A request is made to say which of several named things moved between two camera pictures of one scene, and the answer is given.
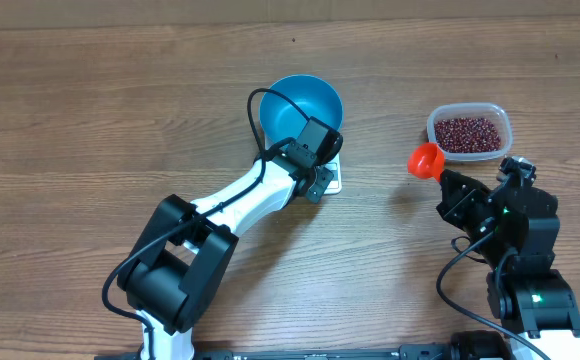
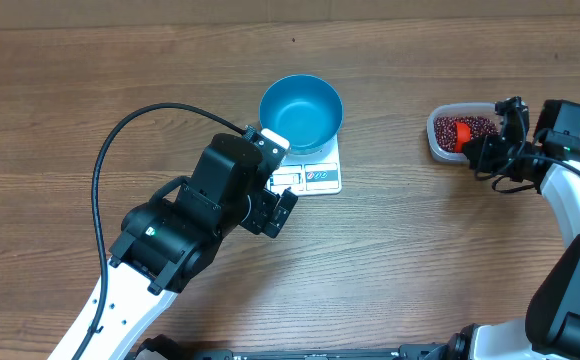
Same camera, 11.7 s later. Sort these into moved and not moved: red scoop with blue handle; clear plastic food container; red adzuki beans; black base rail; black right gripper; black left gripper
Moved: black right gripper; red scoop with blue handle; black left gripper
Not moved: black base rail; red adzuki beans; clear plastic food container
